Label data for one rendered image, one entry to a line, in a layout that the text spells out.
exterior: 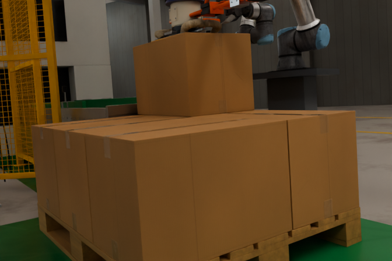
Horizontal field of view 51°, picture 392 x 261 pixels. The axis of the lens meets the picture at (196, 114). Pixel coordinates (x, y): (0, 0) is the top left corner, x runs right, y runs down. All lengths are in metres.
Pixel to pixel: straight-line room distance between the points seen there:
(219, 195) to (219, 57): 0.92
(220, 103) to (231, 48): 0.29
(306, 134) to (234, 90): 0.65
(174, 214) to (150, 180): 0.13
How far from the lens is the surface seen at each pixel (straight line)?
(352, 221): 1.85
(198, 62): 2.00
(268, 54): 11.92
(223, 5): 2.06
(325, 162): 1.67
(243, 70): 2.16
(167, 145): 1.20
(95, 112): 2.66
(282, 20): 11.83
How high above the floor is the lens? 0.67
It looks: 3 degrees down
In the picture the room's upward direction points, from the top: 4 degrees counter-clockwise
